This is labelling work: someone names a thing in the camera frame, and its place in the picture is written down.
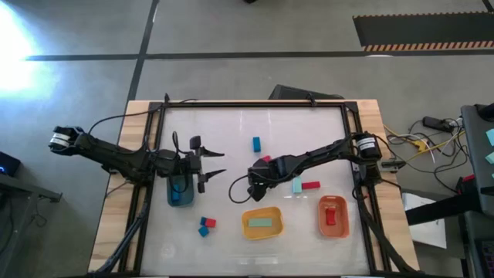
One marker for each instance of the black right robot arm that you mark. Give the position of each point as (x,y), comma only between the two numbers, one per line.
(328,150)

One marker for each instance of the white paper sheet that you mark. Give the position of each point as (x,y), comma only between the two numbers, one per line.
(424,224)

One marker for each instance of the small red cube block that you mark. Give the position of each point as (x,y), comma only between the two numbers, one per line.
(210,222)

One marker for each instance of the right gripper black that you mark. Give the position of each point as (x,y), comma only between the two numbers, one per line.
(270,171)

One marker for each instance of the teal blue plastic bin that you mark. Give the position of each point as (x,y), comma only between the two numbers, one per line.
(185,199)

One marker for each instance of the black box behind table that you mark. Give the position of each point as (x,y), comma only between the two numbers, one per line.
(293,93)

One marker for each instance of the black power adapter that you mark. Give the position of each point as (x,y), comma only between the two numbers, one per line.
(435,123)

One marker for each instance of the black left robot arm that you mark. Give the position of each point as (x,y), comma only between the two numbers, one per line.
(116,156)

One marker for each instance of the grey metal stand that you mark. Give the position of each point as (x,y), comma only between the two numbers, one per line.
(31,188)

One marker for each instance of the black computer with blue light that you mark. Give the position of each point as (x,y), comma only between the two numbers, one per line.
(7,164)

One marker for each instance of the yellow plastic bin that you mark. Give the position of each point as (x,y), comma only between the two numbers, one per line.
(262,233)

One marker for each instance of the dark grey side table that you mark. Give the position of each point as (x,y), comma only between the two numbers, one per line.
(476,162)

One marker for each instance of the black hazard-striped floor mat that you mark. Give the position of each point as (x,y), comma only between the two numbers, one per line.
(424,29)

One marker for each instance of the long blue block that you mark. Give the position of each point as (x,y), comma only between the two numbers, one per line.
(175,193)
(256,144)

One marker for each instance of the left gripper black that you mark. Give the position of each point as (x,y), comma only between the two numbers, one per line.
(191,164)

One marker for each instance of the long red block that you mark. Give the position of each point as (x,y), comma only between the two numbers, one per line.
(311,185)
(330,216)

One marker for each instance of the small blue cube block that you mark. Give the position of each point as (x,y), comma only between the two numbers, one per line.
(203,231)
(202,220)

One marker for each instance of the long mint green block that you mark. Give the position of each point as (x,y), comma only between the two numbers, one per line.
(260,222)

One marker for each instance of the orange plastic bin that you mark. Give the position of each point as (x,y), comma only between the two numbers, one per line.
(343,228)

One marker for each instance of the black aluminium table frame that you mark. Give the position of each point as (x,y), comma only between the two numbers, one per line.
(251,104)

